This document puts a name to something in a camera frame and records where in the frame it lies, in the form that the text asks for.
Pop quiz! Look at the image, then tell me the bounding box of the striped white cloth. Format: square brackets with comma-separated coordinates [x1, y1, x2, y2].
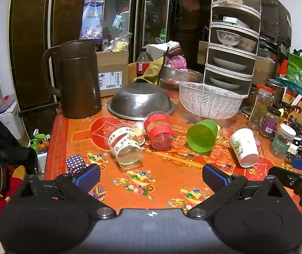
[143, 41, 184, 59]

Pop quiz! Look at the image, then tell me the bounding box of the red printed tablecloth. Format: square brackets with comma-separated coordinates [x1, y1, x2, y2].
[44, 87, 302, 216]

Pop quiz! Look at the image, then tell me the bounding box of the cola bottle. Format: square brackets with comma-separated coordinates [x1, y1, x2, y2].
[136, 48, 151, 77]

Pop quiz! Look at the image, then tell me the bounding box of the white paper cup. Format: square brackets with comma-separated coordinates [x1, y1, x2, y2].
[230, 128, 260, 168]

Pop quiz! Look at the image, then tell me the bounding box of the plain cardboard box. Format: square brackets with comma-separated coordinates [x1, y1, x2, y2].
[252, 57, 277, 85]

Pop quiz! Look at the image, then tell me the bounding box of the steel colander bowl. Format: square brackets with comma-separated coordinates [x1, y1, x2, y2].
[107, 82, 176, 121]

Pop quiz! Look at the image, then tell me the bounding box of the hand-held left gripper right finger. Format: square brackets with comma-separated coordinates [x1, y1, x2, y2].
[187, 163, 286, 219]

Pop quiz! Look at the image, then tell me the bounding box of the blue patterned bowl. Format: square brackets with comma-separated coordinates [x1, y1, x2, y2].
[216, 30, 241, 47]

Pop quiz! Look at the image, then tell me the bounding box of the tall clear glass jar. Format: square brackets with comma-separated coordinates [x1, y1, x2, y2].
[248, 88, 273, 130]

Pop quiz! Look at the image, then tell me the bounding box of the green plastic cup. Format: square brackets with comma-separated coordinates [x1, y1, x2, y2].
[186, 119, 218, 153]

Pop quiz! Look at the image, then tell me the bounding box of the brown plastic pitcher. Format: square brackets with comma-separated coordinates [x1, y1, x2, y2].
[41, 39, 103, 119]

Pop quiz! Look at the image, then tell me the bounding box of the green toy figure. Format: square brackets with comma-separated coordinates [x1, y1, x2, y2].
[28, 129, 51, 154]

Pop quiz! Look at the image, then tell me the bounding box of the steel basin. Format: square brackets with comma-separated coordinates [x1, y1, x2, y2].
[158, 66, 204, 88]

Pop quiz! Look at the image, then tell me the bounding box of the tiered dish rack with bowls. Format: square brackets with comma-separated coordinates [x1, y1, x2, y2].
[202, 0, 262, 97]

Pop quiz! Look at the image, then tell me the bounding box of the white plastic basket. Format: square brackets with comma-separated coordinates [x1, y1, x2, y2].
[179, 81, 244, 119]

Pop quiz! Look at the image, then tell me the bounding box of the clear cup with white band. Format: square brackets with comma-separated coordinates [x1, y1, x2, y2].
[105, 123, 143, 169]

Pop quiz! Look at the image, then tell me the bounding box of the clear bag of yellow snacks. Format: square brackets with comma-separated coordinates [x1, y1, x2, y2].
[102, 32, 133, 53]

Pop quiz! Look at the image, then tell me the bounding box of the floral ceramic bowl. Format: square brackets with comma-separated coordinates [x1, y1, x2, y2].
[240, 36, 257, 53]

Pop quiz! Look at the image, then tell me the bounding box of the purple polka dot cup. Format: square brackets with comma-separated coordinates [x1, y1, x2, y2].
[66, 155, 86, 176]

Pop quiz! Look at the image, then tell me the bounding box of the blue snack bag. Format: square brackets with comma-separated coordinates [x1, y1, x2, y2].
[79, 0, 105, 42]

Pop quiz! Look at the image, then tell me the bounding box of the glass jar with purple label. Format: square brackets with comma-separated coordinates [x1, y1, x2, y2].
[259, 107, 282, 138]

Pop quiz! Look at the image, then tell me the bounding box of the white cardboard box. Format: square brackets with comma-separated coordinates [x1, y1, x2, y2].
[0, 95, 24, 141]

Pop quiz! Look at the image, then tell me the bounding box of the clear cup with red bands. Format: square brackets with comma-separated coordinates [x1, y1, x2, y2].
[143, 110, 175, 150]

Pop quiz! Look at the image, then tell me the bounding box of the white plate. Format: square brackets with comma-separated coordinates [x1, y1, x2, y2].
[209, 77, 241, 90]
[212, 57, 248, 70]

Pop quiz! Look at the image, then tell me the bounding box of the yellow cloth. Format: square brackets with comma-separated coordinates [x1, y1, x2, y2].
[132, 57, 165, 85]

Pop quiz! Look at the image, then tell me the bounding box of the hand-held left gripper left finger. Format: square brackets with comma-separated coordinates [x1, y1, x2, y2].
[17, 163, 116, 219]

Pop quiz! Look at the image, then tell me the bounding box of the pink cloth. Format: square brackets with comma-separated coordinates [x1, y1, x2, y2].
[167, 54, 187, 70]

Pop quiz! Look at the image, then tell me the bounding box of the dark wooden wardrobe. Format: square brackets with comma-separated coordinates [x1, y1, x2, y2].
[9, 0, 220, 112]

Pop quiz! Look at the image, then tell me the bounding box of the glass jar with white lid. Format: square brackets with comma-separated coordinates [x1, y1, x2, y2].
[271, 123, 296, 158]

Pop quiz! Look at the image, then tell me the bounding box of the cardboard box with label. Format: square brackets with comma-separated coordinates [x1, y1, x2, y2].
[96, 51, 129, 97]

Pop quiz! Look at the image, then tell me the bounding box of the black bag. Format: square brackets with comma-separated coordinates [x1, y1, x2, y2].
[259, 0, 292, 56]

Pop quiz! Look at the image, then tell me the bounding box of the dark clothing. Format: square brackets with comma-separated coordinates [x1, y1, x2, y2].
[0, 98, 39, 204]

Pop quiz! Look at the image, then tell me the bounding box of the jar with red lid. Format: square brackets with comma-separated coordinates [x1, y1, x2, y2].
[254, 84, 273, 96]

